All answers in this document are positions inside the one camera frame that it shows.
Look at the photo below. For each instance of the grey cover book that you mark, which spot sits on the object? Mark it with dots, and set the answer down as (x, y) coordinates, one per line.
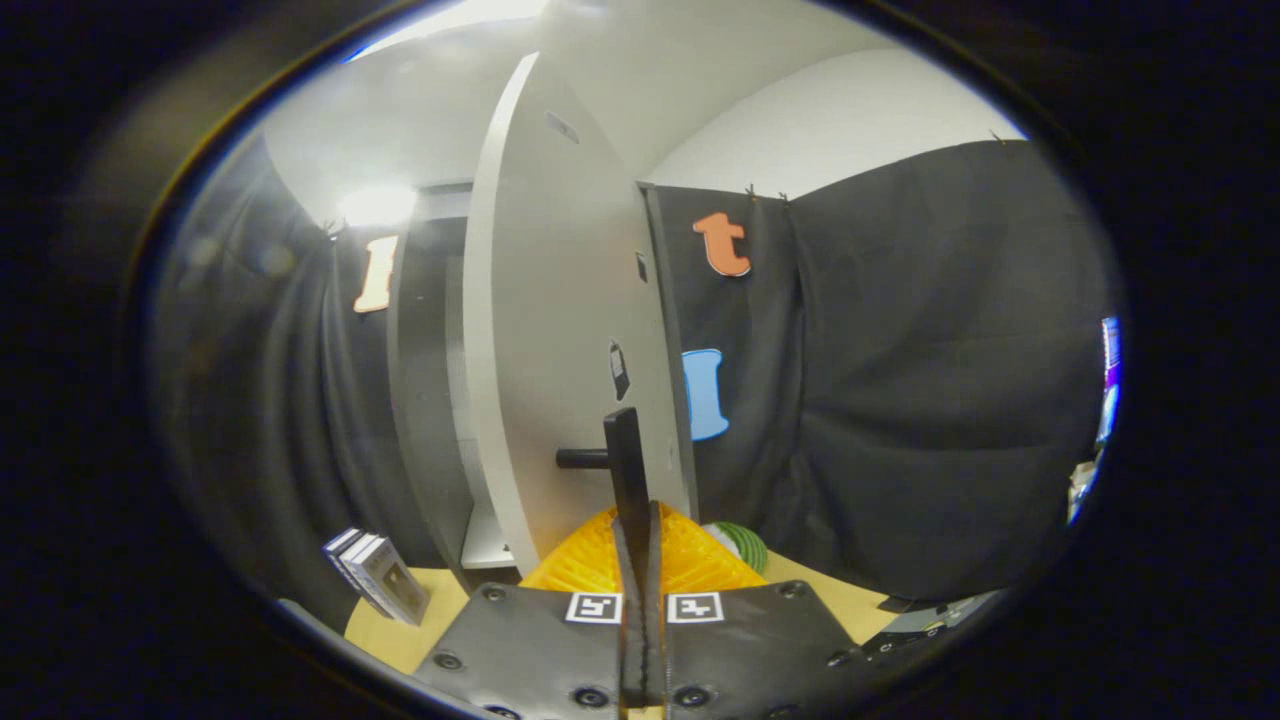
(395, 585)

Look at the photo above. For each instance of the grey shoe cabinet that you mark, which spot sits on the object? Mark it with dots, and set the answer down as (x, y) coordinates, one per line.
(425, 400)

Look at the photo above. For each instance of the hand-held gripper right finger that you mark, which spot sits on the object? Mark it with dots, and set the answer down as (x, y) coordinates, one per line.
(656, 640)

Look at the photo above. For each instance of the green striped toy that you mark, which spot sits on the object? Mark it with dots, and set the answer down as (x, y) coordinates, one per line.
(745, 545)

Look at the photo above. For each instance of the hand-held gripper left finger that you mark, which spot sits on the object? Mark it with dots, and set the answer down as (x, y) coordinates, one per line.
(630, 640)

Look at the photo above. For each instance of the ceiling light panel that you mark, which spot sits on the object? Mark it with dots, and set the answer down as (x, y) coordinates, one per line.
(470, 15)
(380, 205)

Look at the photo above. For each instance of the blue white book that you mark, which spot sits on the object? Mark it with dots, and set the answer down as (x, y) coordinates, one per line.
(350, 548)
(335, 543)

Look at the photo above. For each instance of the computer monitor screen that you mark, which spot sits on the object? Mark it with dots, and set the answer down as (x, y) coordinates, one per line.
(1110, 380)

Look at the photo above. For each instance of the white shoe cabinet door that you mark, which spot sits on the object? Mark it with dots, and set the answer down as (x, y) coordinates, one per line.
(550, 330)

